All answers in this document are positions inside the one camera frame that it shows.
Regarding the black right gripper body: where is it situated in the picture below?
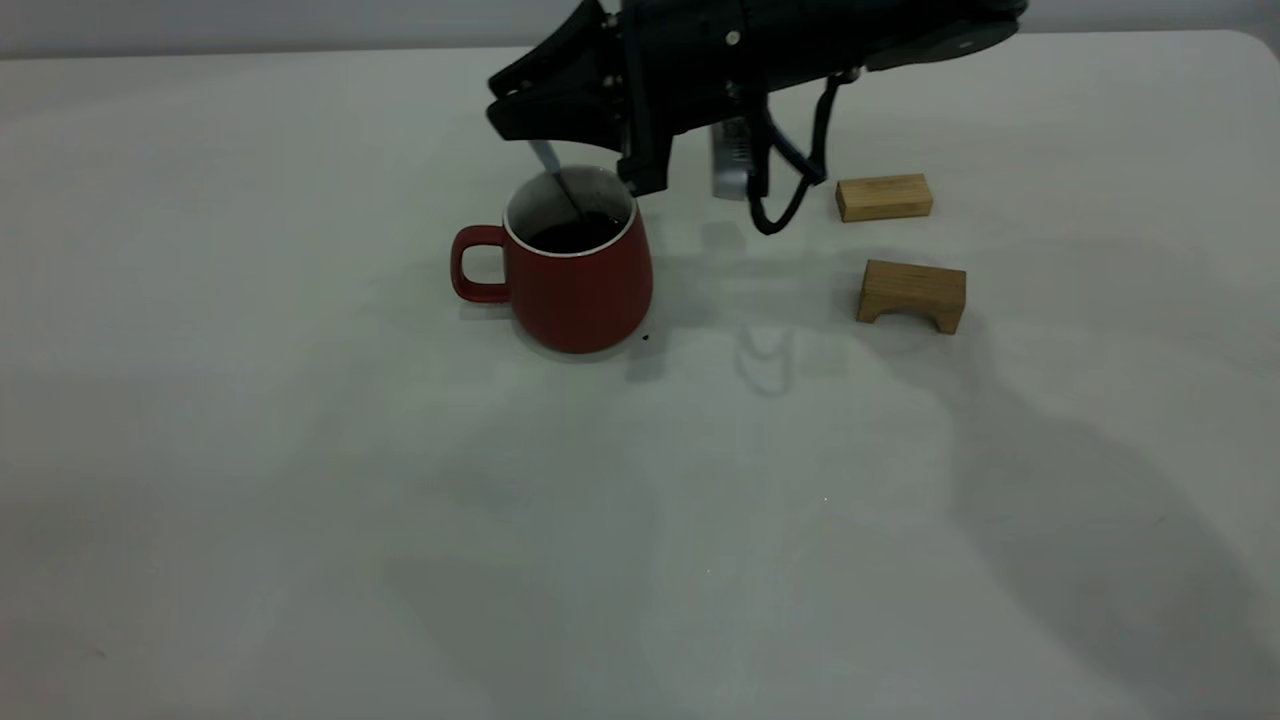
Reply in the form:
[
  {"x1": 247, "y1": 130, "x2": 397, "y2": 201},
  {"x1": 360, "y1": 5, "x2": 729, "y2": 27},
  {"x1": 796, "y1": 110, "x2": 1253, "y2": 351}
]
[{"x1": 616, "y1": 0, "x2": 833, "y2": 197}]

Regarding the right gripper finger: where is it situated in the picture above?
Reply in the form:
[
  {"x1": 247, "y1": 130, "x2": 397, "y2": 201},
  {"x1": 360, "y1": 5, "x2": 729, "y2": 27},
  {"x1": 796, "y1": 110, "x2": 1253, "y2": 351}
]
[
  {"x1": 486, "y1": 78, "x2": 633, "y2": 153},
  {"x1": 488, "y1": 0, "x2": 627, "y2": 98}
]

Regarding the spoon with pale blue handle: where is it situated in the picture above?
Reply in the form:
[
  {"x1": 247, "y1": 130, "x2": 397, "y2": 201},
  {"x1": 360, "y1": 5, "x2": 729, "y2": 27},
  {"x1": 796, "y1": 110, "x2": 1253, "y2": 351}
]
[{"x1": 528, "y1": 138, "x2": 593, "y2": 226}]

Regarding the red ceramic mug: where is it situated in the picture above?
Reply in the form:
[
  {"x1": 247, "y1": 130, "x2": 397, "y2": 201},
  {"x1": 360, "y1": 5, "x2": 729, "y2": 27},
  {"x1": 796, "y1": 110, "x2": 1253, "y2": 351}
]
[{"x1": 450, "y1": 165, "x2": 654, "y2": 355}]

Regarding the dark coffee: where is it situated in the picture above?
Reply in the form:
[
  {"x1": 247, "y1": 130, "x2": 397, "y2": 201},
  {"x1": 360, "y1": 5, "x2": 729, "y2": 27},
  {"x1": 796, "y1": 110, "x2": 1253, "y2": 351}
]
[{"x1": 523, "y1": 212, "x2": 623, "y2": 254}]

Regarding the flat rectangular wooden block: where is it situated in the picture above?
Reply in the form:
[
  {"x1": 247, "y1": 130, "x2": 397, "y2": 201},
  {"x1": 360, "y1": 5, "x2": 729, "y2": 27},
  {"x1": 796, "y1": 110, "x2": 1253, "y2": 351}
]
[{"x1": 836, "y1": 174, "x2": 934, "y2": 223}]

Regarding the arched wooden block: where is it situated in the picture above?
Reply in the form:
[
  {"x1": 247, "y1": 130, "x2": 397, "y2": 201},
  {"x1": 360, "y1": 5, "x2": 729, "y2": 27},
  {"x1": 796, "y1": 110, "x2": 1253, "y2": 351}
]
[{"x1": 856, "y1": 259, "x2": 968, "y2": 336}]

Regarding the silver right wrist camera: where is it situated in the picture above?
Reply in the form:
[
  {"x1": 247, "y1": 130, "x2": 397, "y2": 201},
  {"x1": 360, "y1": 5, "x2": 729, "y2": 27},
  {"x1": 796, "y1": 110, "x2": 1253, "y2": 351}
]
[{"x1": 708, "y1": 115, "x2": 753, "y2": 201}]

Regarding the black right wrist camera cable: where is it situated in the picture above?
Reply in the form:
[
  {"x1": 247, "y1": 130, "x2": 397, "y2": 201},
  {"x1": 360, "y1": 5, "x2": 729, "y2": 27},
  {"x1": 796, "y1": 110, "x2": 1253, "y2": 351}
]
[{"x1": 745, "y1": 70, "x2": 839, "y2": 237}]

